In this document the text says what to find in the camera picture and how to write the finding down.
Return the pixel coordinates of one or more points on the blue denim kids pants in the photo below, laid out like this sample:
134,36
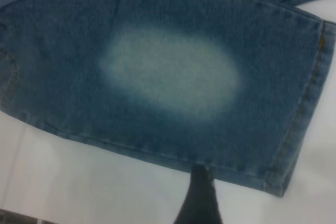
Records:
168,37

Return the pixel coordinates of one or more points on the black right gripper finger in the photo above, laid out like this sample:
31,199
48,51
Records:
199,200

